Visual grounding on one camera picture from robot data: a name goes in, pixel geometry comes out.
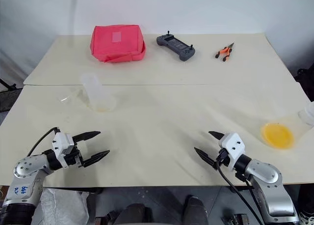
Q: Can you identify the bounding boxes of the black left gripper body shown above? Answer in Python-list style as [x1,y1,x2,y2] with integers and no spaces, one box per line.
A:
[64,141,85,169]

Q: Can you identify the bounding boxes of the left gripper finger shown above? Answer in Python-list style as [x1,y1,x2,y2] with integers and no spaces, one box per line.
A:
[72,131,102,143]
[81,150,110,169]

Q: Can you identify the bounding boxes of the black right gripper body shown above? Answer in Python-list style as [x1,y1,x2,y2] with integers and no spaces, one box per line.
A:
[215,148,230,167]

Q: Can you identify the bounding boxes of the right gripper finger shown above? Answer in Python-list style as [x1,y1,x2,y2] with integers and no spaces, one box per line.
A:
[208,131,225,141]
[194,147,218,169]

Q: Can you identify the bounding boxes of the clear plastic funnel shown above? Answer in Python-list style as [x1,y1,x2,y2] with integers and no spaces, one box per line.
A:
[59,86,88,105]

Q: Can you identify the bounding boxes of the plastic flask with orange liquid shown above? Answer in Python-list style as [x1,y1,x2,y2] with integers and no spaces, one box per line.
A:
[80,73,117,113]

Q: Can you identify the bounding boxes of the white plastic bag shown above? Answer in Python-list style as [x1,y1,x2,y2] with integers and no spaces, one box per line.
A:
[31,187,89,225]

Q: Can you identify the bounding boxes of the dark rounded shape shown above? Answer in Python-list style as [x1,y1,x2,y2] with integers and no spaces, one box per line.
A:
[183,195,209,225]
[114,202,154,225]

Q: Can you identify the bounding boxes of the orange black pliers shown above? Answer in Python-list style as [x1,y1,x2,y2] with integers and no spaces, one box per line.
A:
[214,42,235,62]

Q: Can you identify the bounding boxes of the dark tripod stand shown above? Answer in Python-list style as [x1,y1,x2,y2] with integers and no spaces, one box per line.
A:
[0,77,22,113]

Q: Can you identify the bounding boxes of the dark object with white mesh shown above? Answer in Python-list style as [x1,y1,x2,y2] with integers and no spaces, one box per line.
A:
[297,182,314,225]

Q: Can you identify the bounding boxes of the red fabric bag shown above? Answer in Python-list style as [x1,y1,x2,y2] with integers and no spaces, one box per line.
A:
[90,25,147,63]

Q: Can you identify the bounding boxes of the grey handheld controller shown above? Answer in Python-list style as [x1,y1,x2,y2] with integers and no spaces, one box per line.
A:
[156,30,196,62]

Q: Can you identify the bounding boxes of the black office chair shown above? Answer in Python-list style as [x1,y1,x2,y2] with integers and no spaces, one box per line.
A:
[293,67,314,102]

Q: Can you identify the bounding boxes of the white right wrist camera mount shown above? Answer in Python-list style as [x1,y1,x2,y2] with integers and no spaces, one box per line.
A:
[218,133,246,172]

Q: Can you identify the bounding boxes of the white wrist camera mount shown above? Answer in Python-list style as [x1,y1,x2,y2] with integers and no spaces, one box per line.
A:
[218,133,246,172]
[51,132,75,167]

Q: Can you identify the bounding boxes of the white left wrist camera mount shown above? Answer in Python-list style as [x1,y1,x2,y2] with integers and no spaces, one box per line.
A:
[51,132,75,167]

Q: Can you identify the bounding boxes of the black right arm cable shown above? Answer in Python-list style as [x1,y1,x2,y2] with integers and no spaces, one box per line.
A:
[215,160,261,225]

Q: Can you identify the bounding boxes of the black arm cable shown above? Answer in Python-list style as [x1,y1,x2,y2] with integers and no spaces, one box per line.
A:
[26,127,61,157]
[215,160,261,225]

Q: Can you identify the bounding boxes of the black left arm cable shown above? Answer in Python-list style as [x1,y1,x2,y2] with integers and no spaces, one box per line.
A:
[26,127,61,157]

